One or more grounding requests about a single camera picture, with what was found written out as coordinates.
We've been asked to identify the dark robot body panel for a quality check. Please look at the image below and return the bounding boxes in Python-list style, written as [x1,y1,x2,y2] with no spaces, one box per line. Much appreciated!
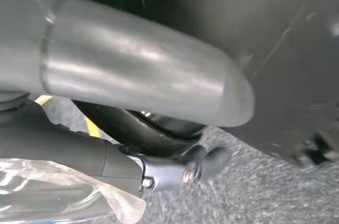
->
[16,0,339,167]

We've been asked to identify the clear plastic sheet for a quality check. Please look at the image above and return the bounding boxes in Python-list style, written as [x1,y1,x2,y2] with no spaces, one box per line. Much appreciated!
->
[0,158,146,224]

